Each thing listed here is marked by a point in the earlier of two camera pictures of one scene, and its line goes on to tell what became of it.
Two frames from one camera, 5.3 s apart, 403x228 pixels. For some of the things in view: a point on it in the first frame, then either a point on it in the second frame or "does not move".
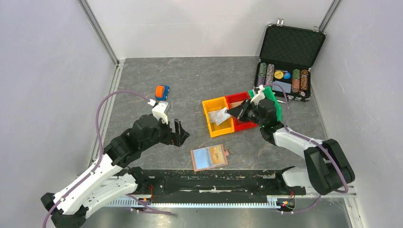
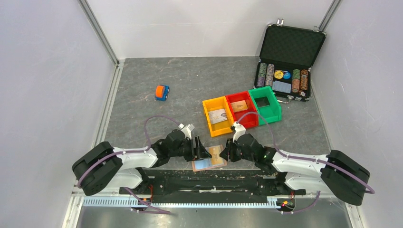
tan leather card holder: x=208 y=157 does not move
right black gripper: x=240 y=111 → x=230 y=146
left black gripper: x=172 y=137 → x=198 y=152
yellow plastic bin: x=225 y=127 does not move
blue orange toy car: x=161 y=92 does not move
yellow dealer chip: x=278 y=74 does not move
